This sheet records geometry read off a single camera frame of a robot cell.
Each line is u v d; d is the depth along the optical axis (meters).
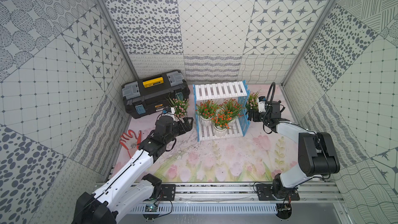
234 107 0.89
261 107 0.86
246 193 0.75
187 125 0.70
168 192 0.74
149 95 0.92
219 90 0.80
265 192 0.74
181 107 0.88
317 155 0.46
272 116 0.75
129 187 0.46
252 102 0.92
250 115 0.86
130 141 0.90
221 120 0.82
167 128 0.59
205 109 0.85
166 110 0.70
